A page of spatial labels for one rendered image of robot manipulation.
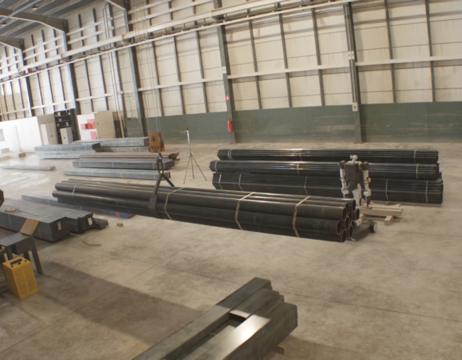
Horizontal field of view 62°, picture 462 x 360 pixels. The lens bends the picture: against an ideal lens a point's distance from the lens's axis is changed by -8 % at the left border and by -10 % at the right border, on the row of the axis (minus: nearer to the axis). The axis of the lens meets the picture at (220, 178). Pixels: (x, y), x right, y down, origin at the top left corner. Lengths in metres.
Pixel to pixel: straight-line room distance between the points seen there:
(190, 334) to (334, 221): 2.02
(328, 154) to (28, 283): 7.27
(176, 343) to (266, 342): 0.96
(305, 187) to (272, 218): 5.10
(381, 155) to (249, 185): 3.46
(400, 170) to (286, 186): 2.86
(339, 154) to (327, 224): 5.64
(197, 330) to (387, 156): 6.76
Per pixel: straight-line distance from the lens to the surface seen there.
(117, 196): 7.28
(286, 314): 4.92
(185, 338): 4.55
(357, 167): 7.49
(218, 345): 4.36
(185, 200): 6.12
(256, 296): 5.12
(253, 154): 11.53
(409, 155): 9.96
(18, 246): 8.05
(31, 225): 8.27
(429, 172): 9.47
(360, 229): 7.77
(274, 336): 4.81
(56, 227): 9.89
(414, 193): 9.48
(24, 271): 7.44
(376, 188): 9.68
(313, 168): 10.26
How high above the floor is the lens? 3.02
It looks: 13 degrees down
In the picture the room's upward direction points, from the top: 7 degrees counter-clockwise
